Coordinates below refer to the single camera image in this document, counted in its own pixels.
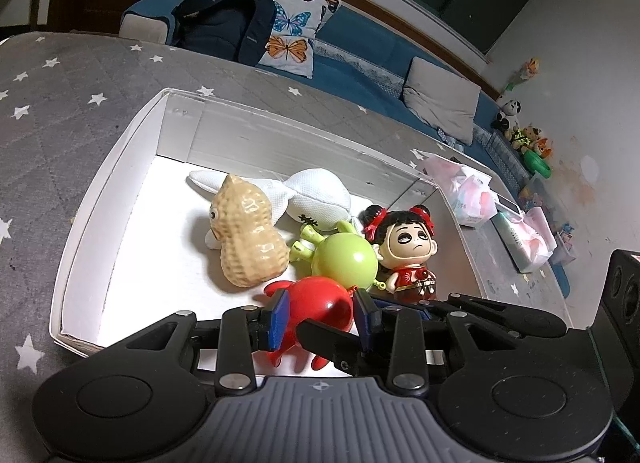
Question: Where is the green round toy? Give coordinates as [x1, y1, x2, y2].
[288, 220, 386, 291]

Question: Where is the red round toy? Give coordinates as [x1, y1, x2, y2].
[262, 275, 354, 368]

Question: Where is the blue sofa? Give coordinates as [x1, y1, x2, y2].
[118, 0, 572, 299]

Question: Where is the panda plush toy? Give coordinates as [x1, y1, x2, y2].
[490, 99, 522, 134]

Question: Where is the dark blue backpack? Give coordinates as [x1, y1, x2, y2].
[171, 0, 277, 66]

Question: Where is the beige cushion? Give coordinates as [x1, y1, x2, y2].
[402, 56, 480, 145]

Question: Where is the butterfly print pillow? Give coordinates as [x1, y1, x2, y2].
[258, 0, 341, 79]

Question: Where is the white plush toy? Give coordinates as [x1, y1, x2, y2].
[189, 168, 370, 251]

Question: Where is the grey star-pattern table mat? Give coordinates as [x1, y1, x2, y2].
[0, 30, 574, 463]

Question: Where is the beige peanut toy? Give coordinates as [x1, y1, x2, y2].
[209, 174, 288, 289]

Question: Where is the pile of small toys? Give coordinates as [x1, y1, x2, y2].
[506, 125, 553, 179]

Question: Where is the red-dress doll figurine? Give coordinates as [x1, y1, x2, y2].
[359, 205, 438, 304]

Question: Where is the white storage box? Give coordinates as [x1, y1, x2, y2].
[49, 89, 482, 356]

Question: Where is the pastel tissue pack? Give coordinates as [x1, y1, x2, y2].
[416, 153, 498, 229]
[491, 206, 558, 273]

